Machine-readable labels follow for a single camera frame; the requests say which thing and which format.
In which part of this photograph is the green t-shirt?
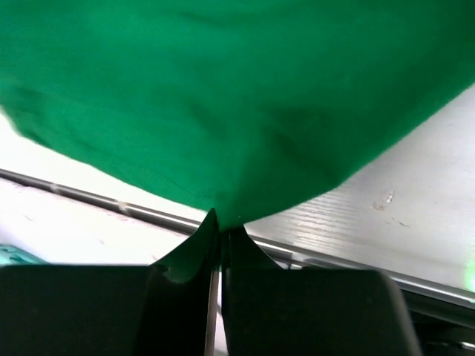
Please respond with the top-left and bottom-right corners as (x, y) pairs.
(1, 1), (474, 229)

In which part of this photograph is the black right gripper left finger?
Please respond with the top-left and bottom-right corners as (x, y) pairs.
(1, 211), (219, 355)

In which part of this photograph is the aluminium table edge rail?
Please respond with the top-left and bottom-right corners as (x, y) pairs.
(1, 169), (474, 309)

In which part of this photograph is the crumpled cyan t-shirt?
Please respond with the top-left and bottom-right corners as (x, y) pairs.
(0, 244), (47, 266)

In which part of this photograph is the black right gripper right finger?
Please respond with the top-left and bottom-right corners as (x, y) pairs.
(220, 228), (422, 356)

